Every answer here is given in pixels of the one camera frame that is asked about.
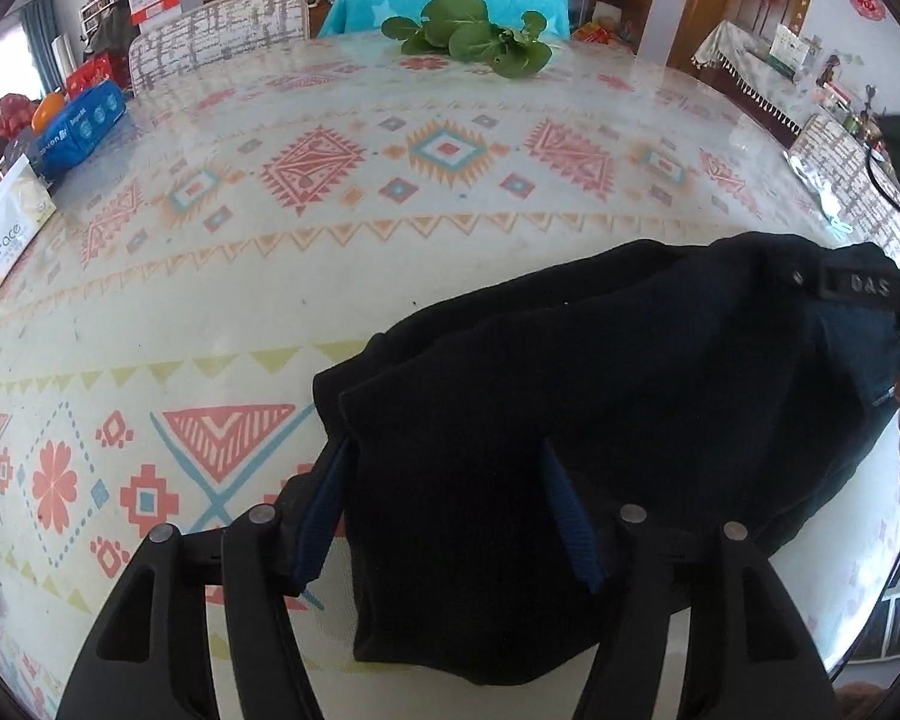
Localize patterned tablecloth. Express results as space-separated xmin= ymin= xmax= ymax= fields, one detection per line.
xmin=0 ymin=28 xmax=900 ymax=720

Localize side table with lace cloth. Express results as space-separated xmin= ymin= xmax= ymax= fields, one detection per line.
xmin=691 ymin=19 xmax=875 ymax=151

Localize orange fruit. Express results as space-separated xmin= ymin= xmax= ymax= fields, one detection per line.
xmin=30 ymin=92 xmax=70 ymax=134

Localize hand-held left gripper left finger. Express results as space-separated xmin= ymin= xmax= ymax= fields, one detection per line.
xmin=54 ymin=435 xmax=350 ymax=720

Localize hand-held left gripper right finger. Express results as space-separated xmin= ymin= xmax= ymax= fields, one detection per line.
xmin=540 ymin=439 xmax=841 ymax=720

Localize black pants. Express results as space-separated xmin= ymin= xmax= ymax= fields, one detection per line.
xmin=313 ymin=234 xmax=900 ymax=688

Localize beige tissue box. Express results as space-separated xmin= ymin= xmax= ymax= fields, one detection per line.
xmin=0 ymin=157 xmax=58 ymax=299

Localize red mesh bag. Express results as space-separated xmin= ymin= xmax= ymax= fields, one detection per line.
xmin=0 ymin=92 xmax=44 ymax=137

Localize black cable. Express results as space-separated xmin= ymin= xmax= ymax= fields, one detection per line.
xmin=866 ymin=136 xmax=900 ymax=222

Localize blue tissue pack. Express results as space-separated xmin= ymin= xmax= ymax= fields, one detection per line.
xmin=31 ymin=82 xmax=128 ymax=175

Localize red crate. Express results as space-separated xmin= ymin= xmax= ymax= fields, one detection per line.
xmin=64 ymin=52 xmax=130 ymax=100

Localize clear plastic wrapper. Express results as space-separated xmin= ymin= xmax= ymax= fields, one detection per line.
xmin=784 ymin=150 xmax=854 ymax=237

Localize green leafy vegetable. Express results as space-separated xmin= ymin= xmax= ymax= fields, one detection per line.
xmin=380 ymin=0 xmax=554 ymax=80

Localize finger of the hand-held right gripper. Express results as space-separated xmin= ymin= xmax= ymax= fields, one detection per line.
xmin=786 ymin=253 xmax=900 ymax=310

